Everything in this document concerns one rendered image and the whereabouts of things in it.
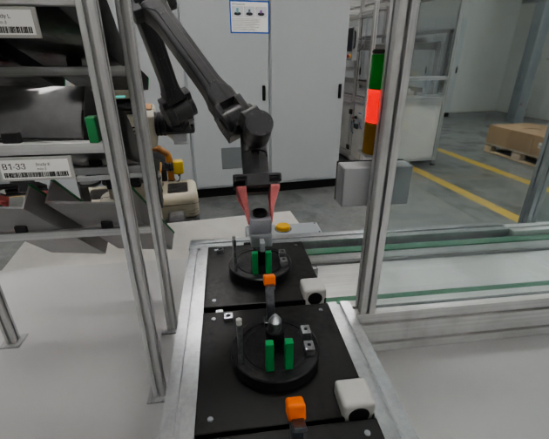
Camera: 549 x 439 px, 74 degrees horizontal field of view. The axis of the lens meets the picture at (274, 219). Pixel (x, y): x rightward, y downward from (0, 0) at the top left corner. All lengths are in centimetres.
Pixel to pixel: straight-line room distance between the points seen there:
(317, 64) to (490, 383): 343
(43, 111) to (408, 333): 73
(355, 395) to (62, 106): 55
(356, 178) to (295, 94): 325
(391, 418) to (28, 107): 65
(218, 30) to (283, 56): 64
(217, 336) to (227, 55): 323
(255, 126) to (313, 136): 326
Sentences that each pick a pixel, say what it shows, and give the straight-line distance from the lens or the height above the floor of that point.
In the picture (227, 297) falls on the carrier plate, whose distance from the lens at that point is 74.
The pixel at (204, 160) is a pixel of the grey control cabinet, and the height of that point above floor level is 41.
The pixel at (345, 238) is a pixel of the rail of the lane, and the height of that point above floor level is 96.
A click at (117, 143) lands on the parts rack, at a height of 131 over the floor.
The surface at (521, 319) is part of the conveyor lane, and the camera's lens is 93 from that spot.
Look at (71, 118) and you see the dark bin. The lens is 56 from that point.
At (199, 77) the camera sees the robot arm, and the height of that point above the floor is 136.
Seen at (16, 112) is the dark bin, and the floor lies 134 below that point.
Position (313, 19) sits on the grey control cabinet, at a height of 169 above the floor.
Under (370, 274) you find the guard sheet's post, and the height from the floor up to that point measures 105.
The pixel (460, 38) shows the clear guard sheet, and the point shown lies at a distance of 63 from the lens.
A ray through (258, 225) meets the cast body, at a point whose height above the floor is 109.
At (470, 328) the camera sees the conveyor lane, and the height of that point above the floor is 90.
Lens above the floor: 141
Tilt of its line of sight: 25 degrees down
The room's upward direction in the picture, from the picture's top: straight up
